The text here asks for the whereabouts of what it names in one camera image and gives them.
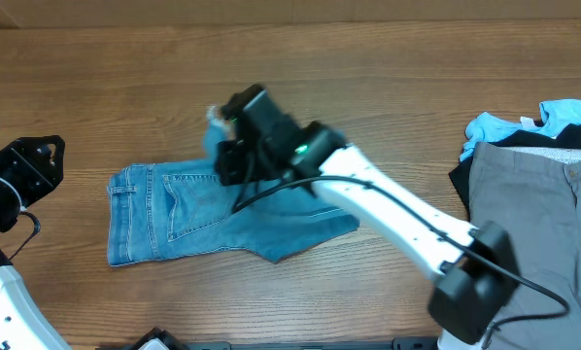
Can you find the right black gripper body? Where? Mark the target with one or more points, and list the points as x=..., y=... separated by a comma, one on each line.
x=244, y=164

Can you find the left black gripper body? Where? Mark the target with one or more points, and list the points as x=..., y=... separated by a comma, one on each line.
x=24, y=173

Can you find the light blue denim jeans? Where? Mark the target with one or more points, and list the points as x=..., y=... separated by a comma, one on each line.
x=165, y=211

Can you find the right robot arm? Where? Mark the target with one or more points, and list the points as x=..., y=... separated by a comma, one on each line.
x=468, y=266

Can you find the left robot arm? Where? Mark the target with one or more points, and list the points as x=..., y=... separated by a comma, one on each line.
x=22, y=324

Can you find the grey garment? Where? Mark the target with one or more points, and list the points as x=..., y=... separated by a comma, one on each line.
x=535, y=194

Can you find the light blue shirt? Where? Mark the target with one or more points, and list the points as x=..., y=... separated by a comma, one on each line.
x=555, y=115

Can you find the black garment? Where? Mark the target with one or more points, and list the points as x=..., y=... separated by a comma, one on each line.
x=569, y=138

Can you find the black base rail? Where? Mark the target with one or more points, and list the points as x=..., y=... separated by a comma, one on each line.
x=162, y=339

